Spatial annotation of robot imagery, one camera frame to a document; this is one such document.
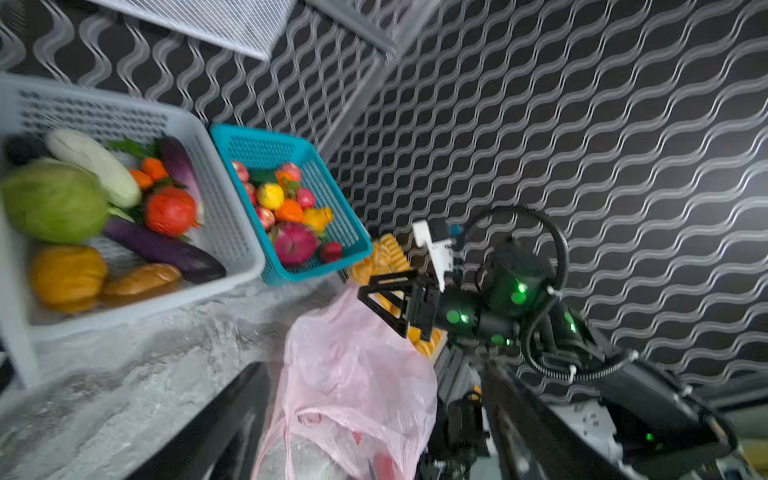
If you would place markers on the purple eggplant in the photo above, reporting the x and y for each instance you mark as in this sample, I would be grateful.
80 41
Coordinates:
195 265

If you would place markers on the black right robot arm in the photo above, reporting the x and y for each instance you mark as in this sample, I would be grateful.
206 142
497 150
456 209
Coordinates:
649 424

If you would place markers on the grey white plastic basket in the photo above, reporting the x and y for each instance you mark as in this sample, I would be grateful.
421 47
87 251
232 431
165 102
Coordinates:
161 146

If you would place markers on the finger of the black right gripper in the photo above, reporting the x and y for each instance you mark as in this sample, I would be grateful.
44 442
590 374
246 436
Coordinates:
395 281
395 321

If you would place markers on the white radish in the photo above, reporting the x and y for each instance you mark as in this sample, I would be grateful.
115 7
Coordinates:
79 149

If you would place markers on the pink plastic bag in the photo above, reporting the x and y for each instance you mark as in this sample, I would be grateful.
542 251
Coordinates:
353 388

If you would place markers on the teal plastic basket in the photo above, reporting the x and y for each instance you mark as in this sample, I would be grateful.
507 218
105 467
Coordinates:
254 157

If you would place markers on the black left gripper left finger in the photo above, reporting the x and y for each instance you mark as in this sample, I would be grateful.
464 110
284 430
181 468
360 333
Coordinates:
222 440

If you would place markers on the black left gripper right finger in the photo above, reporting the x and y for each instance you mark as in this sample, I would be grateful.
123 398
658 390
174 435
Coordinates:
531 440

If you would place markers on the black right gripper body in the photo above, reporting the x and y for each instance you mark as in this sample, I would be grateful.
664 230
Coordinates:
462 314

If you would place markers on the green cabbage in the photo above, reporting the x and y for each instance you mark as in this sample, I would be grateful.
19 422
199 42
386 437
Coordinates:
55 202

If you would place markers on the orange mandarin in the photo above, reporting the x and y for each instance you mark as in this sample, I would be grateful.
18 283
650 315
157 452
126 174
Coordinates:
290 212

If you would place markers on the yellow pumpkin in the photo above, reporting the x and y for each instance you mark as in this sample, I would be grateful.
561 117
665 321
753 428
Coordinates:
68 279

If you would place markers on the yellow lemon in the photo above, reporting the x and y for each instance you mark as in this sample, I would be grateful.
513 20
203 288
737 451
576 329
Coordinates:
270 196

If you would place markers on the red tomato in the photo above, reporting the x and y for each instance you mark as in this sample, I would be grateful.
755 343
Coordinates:
170 211

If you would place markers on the brown potato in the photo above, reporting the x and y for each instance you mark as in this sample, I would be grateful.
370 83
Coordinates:
142 283

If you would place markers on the white wire mesh wall basket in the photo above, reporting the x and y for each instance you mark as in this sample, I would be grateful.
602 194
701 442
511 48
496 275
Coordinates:
248 27

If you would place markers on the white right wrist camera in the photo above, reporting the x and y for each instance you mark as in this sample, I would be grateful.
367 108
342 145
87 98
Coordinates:
439 239

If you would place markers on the pink dragon fruit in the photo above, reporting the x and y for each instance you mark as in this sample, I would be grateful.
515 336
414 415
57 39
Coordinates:
294 244

